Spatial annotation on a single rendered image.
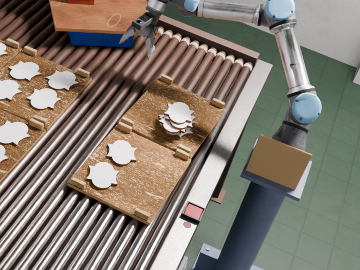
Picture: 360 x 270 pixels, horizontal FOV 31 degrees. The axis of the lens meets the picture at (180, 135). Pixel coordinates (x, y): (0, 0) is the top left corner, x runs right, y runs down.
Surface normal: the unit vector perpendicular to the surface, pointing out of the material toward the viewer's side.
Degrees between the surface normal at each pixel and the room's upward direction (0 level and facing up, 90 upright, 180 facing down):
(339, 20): 90
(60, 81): 0
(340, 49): 90
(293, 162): 90
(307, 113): 53
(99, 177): 0
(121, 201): 0
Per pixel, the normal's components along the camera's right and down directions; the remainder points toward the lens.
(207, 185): 0.22, -0.73
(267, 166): -0.31, 0.57
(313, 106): -0.03, 0.07
